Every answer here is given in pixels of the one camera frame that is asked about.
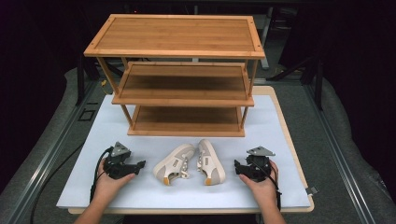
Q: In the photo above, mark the wooden three-tier shoe rack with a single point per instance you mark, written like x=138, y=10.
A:
x=177, y=37

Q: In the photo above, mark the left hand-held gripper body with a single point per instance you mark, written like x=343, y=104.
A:
x=118, y=168

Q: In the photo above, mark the grey tape piece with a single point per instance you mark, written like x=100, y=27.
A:
x=312, y=190

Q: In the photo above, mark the small yellow tag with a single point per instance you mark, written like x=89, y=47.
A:
x=104, y=83

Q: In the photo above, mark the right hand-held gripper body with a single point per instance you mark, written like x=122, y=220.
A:
x=257, y=168

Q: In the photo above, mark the person's right hand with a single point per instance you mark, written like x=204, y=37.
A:
x=264, y=193

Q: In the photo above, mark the person's left hand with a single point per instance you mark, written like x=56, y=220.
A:
x=107, y=188

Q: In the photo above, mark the beige sneaker with white laces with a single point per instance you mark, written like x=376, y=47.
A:
x=209, y=161
x=174, y=163

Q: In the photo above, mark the grey metal rail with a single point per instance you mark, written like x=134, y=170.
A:
x=46, y=161
x=339, y=155

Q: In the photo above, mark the white table sheet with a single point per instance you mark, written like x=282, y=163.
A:
x=109, y=130

